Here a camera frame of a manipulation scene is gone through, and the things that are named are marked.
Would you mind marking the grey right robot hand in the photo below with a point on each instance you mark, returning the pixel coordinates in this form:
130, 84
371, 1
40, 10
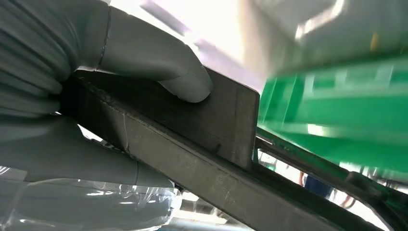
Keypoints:
143, 51

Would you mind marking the green plastic crate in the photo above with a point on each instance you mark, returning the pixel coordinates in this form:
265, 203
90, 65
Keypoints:
334, 111

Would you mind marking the grey metal panel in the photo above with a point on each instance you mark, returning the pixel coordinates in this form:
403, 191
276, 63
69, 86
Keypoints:
318, 32

